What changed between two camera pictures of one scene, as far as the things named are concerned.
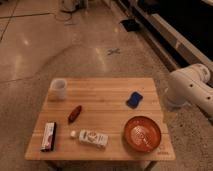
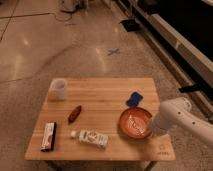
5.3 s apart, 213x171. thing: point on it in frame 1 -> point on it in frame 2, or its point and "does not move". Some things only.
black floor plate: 131,25 does not move
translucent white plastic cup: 57,89 does not move
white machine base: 73,5 does not move
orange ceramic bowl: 142,133 -> 135,122
